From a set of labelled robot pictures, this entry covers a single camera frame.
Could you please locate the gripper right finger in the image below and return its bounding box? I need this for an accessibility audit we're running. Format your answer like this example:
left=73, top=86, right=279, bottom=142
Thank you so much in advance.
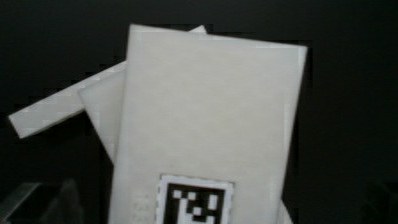
left=361, top=182, right=398, bottom=224

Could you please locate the white right fence rail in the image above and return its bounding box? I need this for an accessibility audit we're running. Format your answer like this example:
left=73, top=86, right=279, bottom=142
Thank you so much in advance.
left=9, top=62, right=126, bottom=138

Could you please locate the white cabinet body box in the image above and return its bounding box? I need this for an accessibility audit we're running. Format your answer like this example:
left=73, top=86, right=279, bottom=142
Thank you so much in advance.
left=77, top=23, right=210, bottom=164

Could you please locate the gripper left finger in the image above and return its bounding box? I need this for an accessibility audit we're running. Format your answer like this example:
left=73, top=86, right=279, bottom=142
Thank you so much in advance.
left=0, top=179, right=84, bottom=224

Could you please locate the small white cabinet top box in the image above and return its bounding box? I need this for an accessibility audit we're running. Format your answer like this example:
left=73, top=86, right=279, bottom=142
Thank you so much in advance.
left=109, top=25, right=308, bottom=224

